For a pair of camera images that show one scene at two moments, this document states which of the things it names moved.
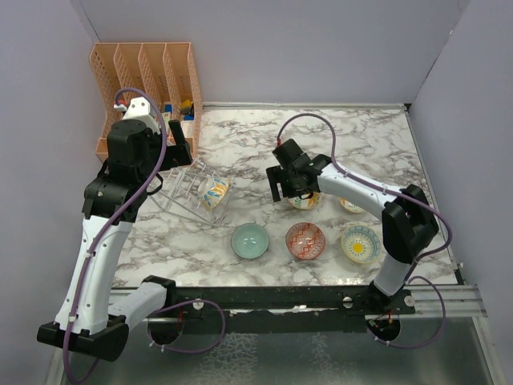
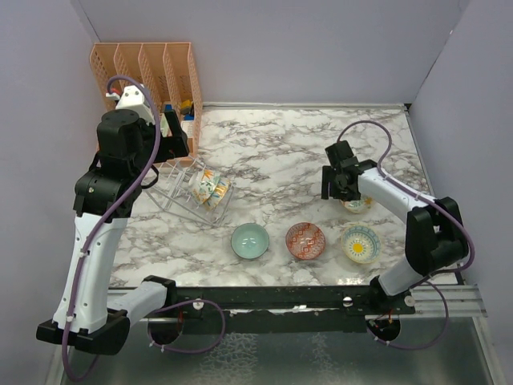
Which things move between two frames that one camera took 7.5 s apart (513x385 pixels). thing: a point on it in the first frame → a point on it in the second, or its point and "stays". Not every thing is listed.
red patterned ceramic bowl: x=305 y=241 stays
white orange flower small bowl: x=350 y=206 stays
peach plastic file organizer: x=163 y=70 stays
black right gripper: x=274 y=176 → x=329 y=176
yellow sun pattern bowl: x=360 y=242 stays
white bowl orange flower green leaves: x=305 y=204 → x=202 y=184
